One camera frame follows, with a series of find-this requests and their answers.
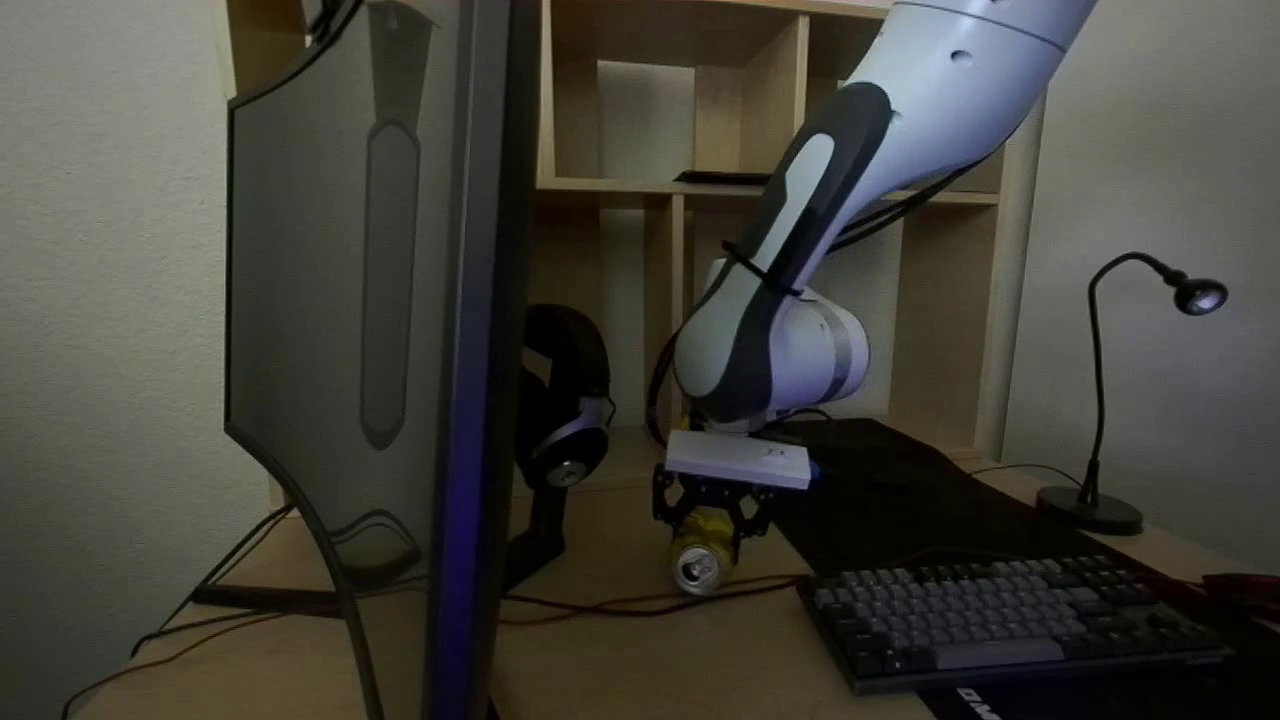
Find curved black computer monitor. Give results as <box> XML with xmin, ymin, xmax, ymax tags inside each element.
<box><xmin>219</xmin><ymin>0</ymin><xmax>543</xmax><ymax>720</ymax></box>

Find light wooden shelf hutch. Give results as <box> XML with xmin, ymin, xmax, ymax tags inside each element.
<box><xmin>222</xmin><ymin>0</ymin><xmax>1055</xmax><ymax>471</ymax></box>

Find black monitor cable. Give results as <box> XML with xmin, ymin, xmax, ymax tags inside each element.
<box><xmin>128</xmin><ymin>497</ymin><xmax>298</xmax><ymax>660</ymax></box>

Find black monitor stand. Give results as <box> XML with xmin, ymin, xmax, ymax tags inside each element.
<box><xmin>192</xmin><ymin>581</ymin><xmax>353</xmax><ymax>620</ymax></box>

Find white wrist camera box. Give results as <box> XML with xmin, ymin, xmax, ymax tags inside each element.
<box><xmin>661</xmin><ymin>426</ymin><xmax>819</xmax><ymax>497</ymax></box>

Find thin lamp cable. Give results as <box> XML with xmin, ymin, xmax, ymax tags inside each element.
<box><xmin>971</xmin><ymin>461</ymin><xmax>1088</xmax><ymax>494</ymax></box>

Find brown desk cable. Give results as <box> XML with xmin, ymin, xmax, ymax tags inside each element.
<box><xmin>494</xmin><ymin>574</ymin><xmax>810</xmax><ymax>620</ymax></box>

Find black red computer mouse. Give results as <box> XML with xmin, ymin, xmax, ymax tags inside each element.
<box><xmin>1196</xmin><ymin>574</ymin><xmax>1280</xmax><ymax>632</ymax></box>

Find grey mechanical keyboard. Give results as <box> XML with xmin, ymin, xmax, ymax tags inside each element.
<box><xmin>794</xmin><ymin>548</ymin><xmax>1234</xmax><ymax>697</ymax></box>

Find black gooseneck desk lamp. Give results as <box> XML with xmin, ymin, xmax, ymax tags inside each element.
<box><xmin>1030</xmin><ymin>249</ymin><xmax>1230</xmax><ymax>540</ymax></box>

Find black silver headphones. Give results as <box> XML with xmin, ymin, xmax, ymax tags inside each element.
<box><xmin>517</xmin><ymin>302</ymin><xmax>620</xmax><ymax>497</ymax></box>

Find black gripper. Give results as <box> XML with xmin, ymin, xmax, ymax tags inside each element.
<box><xmin>647</xmin><ymin>461</ymin><xmax>778</xmax><ymax>548</ymax></box>

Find flat black shelf item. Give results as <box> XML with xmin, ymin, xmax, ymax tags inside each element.
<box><xmin>671</xmin><ymin>166</ymin><xmax>778</xmax><ymax>193</ymax></box>

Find black headphone stand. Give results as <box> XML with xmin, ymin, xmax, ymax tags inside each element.
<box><xmin>494</xmin><ymin>481</ymin><xmax>572</xmax><ymax>592</ymax></box>

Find black desk mat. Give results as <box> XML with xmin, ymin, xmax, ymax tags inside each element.
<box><xmin>744</xmin><ymin>418</ymin><xmax>1280</xmax><ymax>720</ymax></box>

